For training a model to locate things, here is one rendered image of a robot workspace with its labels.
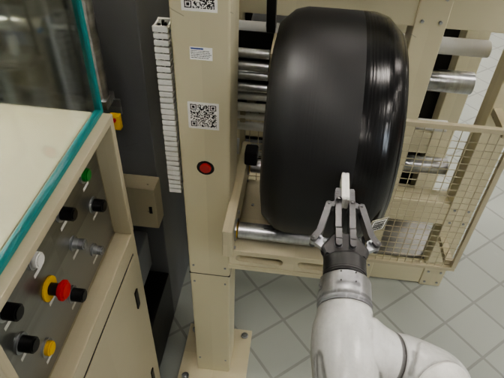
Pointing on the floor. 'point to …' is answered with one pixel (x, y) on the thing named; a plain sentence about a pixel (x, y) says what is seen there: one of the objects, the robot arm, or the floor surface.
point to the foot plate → (241, 356)
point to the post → (218, 40)
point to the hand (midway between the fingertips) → (344, 190)
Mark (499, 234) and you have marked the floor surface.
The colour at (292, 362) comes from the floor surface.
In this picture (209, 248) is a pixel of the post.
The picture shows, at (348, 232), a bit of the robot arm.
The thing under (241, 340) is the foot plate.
